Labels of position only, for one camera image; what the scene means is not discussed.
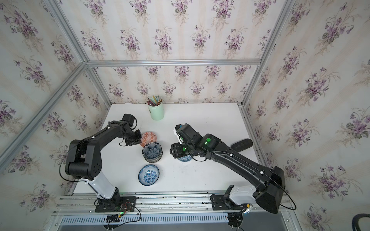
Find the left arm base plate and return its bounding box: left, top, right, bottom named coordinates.
left=94, top=196, right=137, bottom=213

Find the light green cup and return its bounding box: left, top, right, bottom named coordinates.
left=148, top=103, right=164, bottom=121

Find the colourful straws bundle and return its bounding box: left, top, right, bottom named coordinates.
left=146, top=95, right=163, bottom=107

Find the green triangle patterned bowl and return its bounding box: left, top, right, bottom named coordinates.
left=144, top=156, right=162, bottom=163

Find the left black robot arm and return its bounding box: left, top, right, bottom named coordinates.
left=65, top=115, right=142, bottom=201

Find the black petal patterned bowl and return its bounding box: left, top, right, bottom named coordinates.
left=142, top=142, right=162, bottom=159

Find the orange patterned bowl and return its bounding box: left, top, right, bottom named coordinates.
left=140, top=132, right=157, bottom=147

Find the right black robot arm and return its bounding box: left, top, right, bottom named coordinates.
left=170, top=134, right=285, bottom=214

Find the black chair edge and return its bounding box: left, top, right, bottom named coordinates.
left=352, top=213, right=370, bottom=231

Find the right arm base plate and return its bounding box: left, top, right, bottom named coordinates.
left=210, top=185, right=250, bottom=212

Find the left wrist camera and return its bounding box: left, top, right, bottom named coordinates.
left=122, top=114, right=137, bottom=130

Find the blue damask patterned bowl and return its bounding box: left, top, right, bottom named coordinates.
left=178, top=155, right=193, bottom=162

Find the blue floral bowl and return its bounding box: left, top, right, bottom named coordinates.
left=138, top=164, right=160, bottom=186

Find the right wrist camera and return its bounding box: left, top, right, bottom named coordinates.
left=174, top=123, right=203, bottom=144

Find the aluminium rail frame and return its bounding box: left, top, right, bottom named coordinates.
left=45, top=192, right=302, bottom=231

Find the black cylindrical handle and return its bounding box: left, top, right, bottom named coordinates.
left=230, top=138, right=253, bottom=153

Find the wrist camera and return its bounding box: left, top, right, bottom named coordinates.
left=174, top=123, right=203, bottom=144
left=122, top=114, right=137, bottom=130

